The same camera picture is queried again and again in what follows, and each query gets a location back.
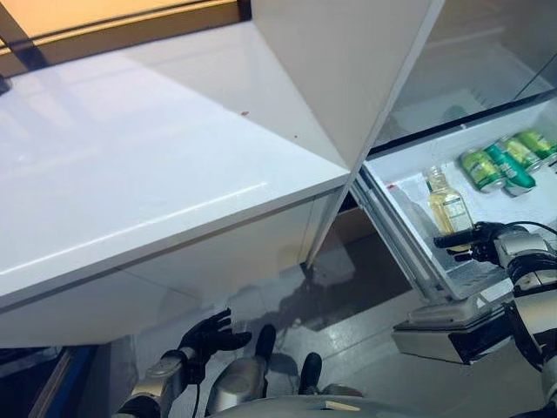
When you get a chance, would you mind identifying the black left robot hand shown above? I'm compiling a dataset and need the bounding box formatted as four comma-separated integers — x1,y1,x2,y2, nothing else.
178,307,253,362

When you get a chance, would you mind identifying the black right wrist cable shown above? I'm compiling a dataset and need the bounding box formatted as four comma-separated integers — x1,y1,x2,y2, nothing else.
500,219,557,236

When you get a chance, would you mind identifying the stainless steel fridge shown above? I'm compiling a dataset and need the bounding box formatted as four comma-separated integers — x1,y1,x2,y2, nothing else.
321,0,557,271

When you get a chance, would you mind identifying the tall white cabinet panel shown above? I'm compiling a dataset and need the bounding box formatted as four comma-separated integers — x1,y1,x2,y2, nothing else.
250,0,447,266

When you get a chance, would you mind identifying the white fridge drawer steel front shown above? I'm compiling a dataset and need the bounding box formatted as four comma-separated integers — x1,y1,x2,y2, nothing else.
352,98,557,367

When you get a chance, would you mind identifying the light green drink can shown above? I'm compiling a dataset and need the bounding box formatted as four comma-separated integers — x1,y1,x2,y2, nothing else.
515,129,557,161
500,136,543,173
460,147,506,193

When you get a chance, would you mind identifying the dark blue object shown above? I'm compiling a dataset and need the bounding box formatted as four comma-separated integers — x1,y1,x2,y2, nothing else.
0,346,99,418

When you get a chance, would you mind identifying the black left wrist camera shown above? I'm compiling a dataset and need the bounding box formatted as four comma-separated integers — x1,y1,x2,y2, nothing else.
185,354,209,387

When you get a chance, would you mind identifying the white counter cabinet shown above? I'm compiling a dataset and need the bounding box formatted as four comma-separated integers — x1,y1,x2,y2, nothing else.
0,21,352,349

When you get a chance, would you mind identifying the yellow drink bottle white cap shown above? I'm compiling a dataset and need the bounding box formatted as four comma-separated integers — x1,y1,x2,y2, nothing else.
422,165,476,253

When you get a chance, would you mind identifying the dark green drink can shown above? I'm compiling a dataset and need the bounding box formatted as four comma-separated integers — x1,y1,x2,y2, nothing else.
483,143,536,198

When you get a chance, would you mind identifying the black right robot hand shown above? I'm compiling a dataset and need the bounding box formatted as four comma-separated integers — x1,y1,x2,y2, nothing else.
433,220,508,265

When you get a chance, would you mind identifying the black framed lit window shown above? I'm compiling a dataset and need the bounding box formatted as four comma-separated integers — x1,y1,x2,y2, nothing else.
0,0,253,95

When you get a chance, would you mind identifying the right robot leg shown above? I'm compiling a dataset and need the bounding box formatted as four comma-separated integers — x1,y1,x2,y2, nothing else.
299,352,365,397

